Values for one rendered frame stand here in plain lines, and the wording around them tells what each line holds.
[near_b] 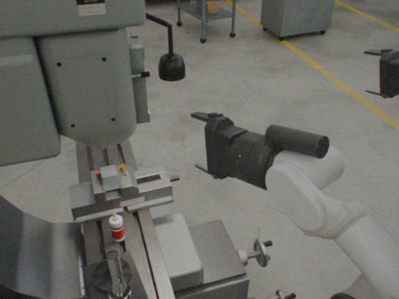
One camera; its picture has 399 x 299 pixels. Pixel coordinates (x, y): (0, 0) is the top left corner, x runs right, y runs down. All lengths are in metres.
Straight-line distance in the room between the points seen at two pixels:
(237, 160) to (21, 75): 0.47
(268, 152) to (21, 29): 0.51
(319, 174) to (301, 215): 0.07
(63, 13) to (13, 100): 0.21
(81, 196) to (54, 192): 1.62
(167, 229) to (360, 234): 0.98
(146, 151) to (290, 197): 2.70
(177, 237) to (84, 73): 0.76
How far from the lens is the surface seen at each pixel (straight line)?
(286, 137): 0.59
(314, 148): 0.56
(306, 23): 5.64
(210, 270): 1.45
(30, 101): 0.88
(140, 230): 1.34
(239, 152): 0.64
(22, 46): 0.84
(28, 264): 1.31
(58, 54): 0.86
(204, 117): 0.73
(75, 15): 0.81
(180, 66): 1.01
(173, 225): 1.47
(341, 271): 2.49
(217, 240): 1.54
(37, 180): 3.14
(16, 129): 0.92
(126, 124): 0.95
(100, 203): 1.34
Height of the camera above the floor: 1.89
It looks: 36 degrees down
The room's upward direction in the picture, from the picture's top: straight up
